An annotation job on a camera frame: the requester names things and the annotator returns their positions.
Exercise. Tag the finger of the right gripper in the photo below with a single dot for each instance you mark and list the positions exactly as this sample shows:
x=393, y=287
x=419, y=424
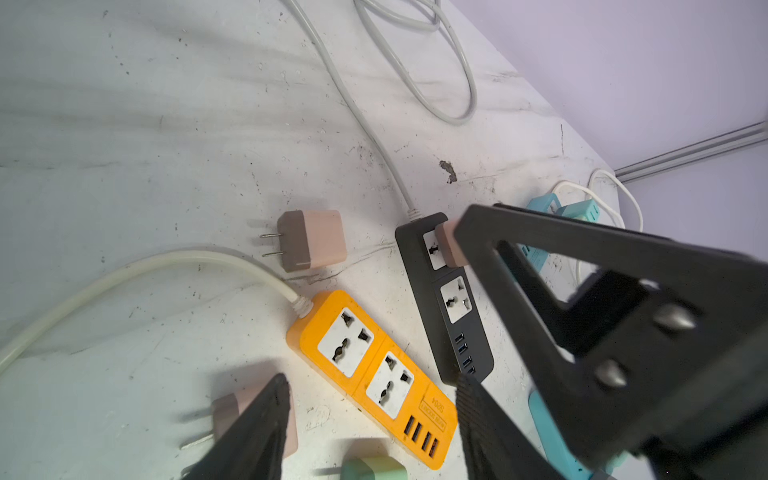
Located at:
x=636, y=343

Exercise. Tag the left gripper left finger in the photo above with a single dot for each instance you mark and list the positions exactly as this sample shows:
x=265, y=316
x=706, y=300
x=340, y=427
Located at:
x=253, y=446

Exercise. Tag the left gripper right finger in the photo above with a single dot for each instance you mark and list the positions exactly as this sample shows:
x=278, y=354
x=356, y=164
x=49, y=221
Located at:
x=493, y=446

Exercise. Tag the green adapter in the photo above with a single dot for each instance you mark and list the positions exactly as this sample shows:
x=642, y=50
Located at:
x=367, y=468

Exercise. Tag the black power strip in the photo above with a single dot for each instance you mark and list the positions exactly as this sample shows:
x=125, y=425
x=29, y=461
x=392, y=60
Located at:
x=445, y=302

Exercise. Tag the orange power strip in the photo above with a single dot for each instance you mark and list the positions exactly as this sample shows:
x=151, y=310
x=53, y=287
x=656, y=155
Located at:
x=342, y=342

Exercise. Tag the pink adapter black strip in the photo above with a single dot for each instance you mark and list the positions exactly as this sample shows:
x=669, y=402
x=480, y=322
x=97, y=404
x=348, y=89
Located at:
x=448, y=245
x=309, y=239

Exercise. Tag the teal power strip near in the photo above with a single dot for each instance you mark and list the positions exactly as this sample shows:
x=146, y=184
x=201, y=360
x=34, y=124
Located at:
x=556, y=450

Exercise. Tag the teal adapter far strip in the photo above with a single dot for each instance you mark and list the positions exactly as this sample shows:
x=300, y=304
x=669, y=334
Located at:
x=586, y=210

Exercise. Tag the blue power strip far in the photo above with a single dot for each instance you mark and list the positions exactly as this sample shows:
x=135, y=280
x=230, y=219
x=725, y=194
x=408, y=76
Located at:
x=535, y=252

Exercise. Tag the aluminium frame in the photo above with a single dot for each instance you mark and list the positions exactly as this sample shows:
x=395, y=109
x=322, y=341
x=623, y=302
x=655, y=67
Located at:
x=730, y=142

